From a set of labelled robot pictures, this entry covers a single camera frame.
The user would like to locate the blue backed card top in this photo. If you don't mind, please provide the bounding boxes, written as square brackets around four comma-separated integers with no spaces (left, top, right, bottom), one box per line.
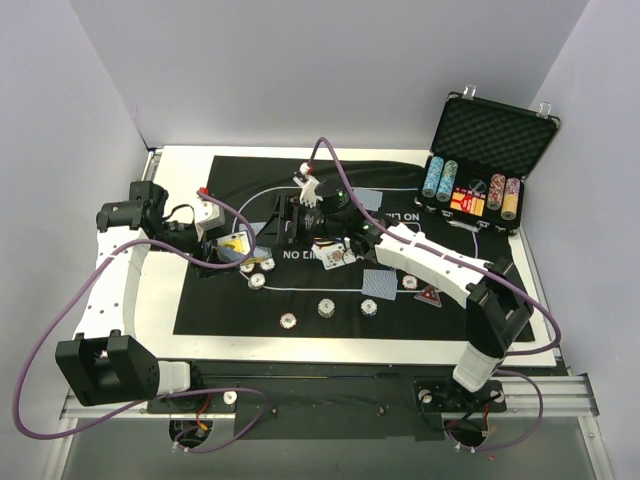
[353,188,383,212]

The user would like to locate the face up king card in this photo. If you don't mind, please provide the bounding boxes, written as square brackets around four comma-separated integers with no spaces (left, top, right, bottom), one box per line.
[318,245,357,270]

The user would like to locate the blue backed dealt card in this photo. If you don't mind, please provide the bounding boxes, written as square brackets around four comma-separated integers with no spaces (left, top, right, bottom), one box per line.
[361,269,398,301]

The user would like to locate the grey chips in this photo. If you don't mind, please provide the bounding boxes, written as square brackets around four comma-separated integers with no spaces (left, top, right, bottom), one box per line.
[248,273,266,290]

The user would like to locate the grey chip stack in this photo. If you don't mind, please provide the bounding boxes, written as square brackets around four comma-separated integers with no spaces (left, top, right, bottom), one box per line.
[317,298,336,318]

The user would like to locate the blue chip stack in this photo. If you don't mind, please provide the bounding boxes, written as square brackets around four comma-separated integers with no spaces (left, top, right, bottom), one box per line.
[360,299,378,317]

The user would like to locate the face up red card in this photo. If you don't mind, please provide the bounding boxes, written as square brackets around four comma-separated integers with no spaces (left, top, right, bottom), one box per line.
[311,242,333,253]

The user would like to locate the blue backed card fan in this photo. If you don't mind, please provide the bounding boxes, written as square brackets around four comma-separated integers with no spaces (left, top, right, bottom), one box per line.
[250,222,273,259]

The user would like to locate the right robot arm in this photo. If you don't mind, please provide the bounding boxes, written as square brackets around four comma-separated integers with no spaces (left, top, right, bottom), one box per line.
[276,167,533,409]

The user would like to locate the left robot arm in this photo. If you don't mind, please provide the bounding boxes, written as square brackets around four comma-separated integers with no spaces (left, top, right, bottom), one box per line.
[55,181,225,412]

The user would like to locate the black poker table mat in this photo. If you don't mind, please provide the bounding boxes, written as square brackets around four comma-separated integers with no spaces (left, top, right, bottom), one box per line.
[173,156,512,341]

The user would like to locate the red white 100 chip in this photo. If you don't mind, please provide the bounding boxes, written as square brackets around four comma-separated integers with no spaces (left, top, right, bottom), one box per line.
[240,263,255,274]

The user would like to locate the light blue chip row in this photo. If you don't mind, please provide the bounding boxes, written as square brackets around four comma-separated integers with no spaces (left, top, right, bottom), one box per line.
[421,156,444,198]

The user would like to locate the red white chip front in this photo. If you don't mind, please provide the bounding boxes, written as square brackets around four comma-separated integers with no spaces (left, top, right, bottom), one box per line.
[279,312,297,330]

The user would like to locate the green chip row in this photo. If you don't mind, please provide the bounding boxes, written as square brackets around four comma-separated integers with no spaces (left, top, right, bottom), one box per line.
[436,160,458,202]

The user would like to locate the red triangle dealer marker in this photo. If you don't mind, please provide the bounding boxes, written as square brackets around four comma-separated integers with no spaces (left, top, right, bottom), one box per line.
[414,285,442,308]

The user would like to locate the red card deck in case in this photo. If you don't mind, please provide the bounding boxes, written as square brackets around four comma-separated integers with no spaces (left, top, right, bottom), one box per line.
[449,187,486,217]

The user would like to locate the black aluminium chip case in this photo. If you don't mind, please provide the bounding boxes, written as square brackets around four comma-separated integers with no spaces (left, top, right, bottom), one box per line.
[414,85,561,235]

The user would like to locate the red chip row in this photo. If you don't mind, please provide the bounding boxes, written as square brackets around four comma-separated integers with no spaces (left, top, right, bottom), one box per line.
[487,173,506,210]

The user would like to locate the yellow chip row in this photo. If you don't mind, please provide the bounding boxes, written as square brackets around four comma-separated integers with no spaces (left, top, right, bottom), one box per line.
[501,178,521,221]

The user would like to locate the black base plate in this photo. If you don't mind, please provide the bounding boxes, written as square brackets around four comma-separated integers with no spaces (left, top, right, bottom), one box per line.
[149,360,506,441]

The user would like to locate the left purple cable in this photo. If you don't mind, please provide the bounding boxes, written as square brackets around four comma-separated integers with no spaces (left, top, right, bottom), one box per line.
[12,188,269,455]

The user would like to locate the purple cable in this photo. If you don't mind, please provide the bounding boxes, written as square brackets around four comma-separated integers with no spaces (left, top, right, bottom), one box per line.
[12,188,269,455]
[307,137,564,454]

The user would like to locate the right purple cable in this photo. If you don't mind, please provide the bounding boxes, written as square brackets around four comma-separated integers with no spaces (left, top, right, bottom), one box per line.
[307,137,564,454]

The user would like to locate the aluminium rail frame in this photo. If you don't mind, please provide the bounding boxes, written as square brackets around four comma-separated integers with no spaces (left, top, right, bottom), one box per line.
[43,145,614,479]

